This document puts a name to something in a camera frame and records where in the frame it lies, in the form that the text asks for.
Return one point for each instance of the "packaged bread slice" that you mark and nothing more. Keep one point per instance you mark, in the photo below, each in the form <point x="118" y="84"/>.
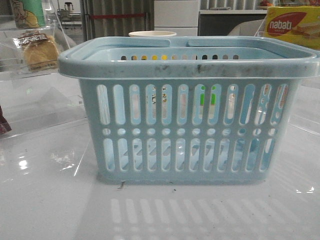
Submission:
<point x="39" y="50"/>

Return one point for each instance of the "light blue plastic basket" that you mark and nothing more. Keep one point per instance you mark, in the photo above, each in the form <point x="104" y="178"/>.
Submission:
<point x="188" y="110"/>

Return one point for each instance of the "white paper cup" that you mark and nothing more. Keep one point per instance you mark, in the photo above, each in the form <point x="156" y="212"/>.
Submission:
<point x="152" y="33"/>

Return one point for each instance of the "white cabinet background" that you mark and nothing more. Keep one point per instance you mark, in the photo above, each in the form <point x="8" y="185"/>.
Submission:
<point x="179" y="16"/>

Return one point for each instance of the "clear acrylic left tray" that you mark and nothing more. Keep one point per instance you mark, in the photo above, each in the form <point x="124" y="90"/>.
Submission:
<point x="32" y="101"/>

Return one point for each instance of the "clear acrylic tray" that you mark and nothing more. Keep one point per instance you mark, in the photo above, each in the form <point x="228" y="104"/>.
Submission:
<point x="32" y="101"/>
<point x="305" y="113"/>

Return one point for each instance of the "clear acrylic right tray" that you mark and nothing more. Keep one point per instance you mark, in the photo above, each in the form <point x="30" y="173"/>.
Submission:
<point x="305" y="113"/>

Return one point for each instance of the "dark red snack packet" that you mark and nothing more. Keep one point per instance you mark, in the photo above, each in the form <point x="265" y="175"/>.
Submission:
<point x="4" y="125"/>

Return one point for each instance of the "yellow nabati wafer box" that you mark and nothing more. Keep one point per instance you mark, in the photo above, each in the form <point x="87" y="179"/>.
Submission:
<point x="298" y="25"/>

